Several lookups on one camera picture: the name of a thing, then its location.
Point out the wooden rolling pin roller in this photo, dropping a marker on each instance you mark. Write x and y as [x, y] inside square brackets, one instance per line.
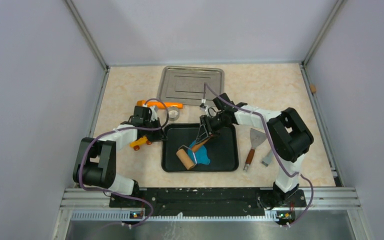
[183, 156]

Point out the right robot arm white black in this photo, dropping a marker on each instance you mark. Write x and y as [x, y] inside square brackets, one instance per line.
[287, 134]

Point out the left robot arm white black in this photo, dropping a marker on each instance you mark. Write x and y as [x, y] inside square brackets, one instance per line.
[96, 161]

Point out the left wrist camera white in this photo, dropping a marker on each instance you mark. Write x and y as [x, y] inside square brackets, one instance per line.
[154, 115]

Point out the round metal cookie cutter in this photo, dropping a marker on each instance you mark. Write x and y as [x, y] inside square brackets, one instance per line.
[173, 113]

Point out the black baking tray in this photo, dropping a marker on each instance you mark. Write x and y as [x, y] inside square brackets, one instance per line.
[221, 150]

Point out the yellow toy car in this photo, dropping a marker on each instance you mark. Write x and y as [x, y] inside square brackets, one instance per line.
[136, 145]

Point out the metal scraper wooden handle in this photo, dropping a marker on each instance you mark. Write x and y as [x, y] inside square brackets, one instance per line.
[256, 139]

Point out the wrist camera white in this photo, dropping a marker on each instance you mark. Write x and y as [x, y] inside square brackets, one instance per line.
[154, 115]
[203, 106]

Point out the small wooden cork piece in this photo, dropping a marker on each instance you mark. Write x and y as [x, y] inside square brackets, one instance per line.
[312, 88]

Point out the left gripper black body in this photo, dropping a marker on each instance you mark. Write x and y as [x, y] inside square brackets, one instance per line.
[154, 135]

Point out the blue dough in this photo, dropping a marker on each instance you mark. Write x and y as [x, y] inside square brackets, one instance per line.
[200, 156]

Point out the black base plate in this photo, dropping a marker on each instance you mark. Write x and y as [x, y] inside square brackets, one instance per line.
[208, 202]

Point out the grey dumbbell-shaped tool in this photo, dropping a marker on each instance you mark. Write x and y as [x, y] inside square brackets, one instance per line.
[266, 160]

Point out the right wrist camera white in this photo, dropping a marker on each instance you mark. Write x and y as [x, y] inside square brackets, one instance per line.
[203, 106]

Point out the silver metal tray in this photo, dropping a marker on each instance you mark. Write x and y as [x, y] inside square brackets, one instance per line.
[185, 84]

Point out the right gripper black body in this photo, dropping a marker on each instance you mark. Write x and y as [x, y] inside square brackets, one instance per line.
[217, 122]

